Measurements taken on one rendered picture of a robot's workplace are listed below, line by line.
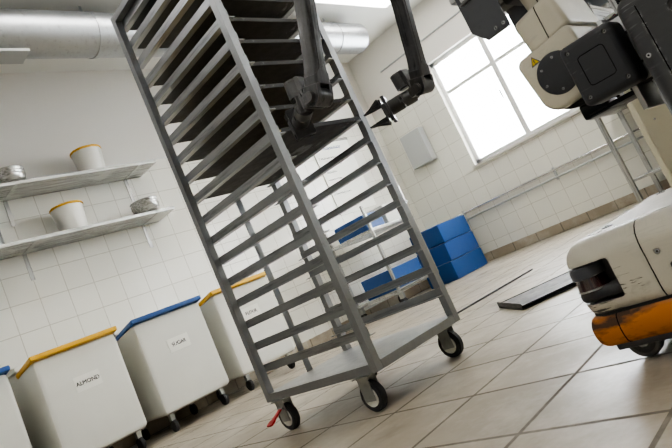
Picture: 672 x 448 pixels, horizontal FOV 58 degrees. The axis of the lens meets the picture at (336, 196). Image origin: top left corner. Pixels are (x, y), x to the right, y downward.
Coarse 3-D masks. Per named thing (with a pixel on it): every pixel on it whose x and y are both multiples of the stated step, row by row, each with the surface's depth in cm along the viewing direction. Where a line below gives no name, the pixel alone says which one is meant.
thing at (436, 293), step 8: (440, 288) 221; (416, 296) 229; (424, 296) 227; (432, 296) 224; (440, 296) 219; (400, 304) 236; (408, 304) 233; (416, 304) 229; (376, 312) 245; (384, 312) 242; (392, 312) 239; (368, 320) 249; (376, 320) 243; (336, 328) 263; (344, 328) 260
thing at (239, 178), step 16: (288, 128) 205; (320, 128) 218; (336, 128) 228; (288, 144) 220; (304, 144) 230; (320, 144) 241; (256, 160) 222; (272, 160) 232; (240, 176) 235; (272, 176) 258; (224, 192) 249
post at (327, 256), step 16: (208, 0) 209; (224, 16) 207; (224, 32) 206; (240, 48) 205; (240, 64) 204; (256, 96) 201; (272, 128) 200; (272, 144) 200; (288, 160) 199; (288, 176) 198; (304, 192) 198; (304, 208) 196; (320, 240) 194; (336, 272) 193; (336, 288) 193; (352, 304) 192; (352, 320) 191; (368, 336) 190; (368, 352) 189
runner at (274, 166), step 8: (288, 152) 200; (264, 168) 210; (272, 168) 207; (280, 168) 209; (256, 176) 214; (264, 176) 211; (248, 184) 218; (256, 184) 216; (232, 192) 226; (240, 192) 222; (248, 192) 223; (224, 200) 230; (232, 200) 227; (216, 208) 235; (224, 208) 232; (208, 216) 239; (216, 216) 239
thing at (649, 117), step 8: (640, 104) 194; (664, 104) 189; (640, 112) 194; (648, 112) 193; (656, 112) 191; (664, 112) 190; (648, 120) 193; (656, 120) 192; (664, 120) 190; (648, 128) 194; (656, 128) 192; (664, 128) 191; (656, 136) 192; (664, 136) 191; (656, 144) 193; (664, 144) 191; (664, 152) 192; (664, 160) 192
